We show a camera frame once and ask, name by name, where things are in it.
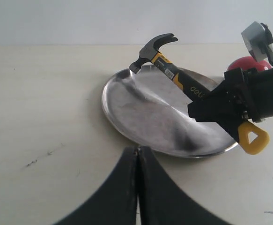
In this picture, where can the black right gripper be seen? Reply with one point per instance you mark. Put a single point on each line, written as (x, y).
(246, 95)

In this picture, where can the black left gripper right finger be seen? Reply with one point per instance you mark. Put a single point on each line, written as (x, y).
(162, 201)

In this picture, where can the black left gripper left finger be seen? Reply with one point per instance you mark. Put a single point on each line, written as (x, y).
(115, 202)

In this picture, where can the yellow black claw hammer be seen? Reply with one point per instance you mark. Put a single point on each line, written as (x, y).
(256, 139)

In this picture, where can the red dome push button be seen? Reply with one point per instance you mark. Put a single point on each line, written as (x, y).
(248, 62)

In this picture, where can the round stainless steel plate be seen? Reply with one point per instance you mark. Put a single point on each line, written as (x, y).
(150, 110)

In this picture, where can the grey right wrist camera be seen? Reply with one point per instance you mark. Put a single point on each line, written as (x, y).
(258, 40)

